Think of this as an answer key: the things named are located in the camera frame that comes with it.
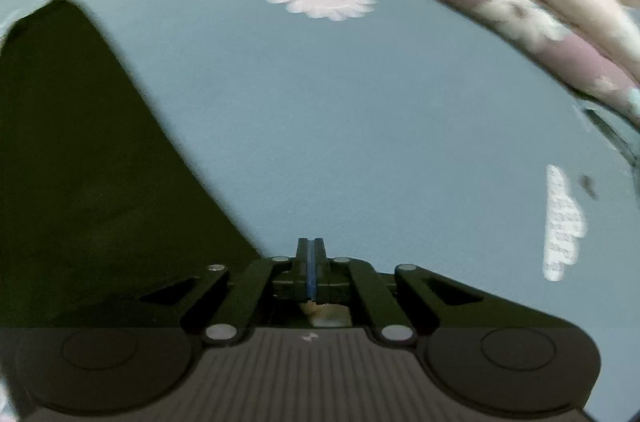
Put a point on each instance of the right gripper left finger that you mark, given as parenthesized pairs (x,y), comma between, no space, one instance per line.
(277,279)

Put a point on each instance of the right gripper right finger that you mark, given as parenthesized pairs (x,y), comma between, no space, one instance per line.
(348,293)

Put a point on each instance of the black drawstring pants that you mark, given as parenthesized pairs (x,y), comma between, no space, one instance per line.
(97,206)

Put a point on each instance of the teal patterned bed sheet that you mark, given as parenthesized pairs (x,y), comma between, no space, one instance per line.
(399,131)

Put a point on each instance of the teal pillow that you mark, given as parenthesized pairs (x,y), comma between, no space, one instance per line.
(630,155)

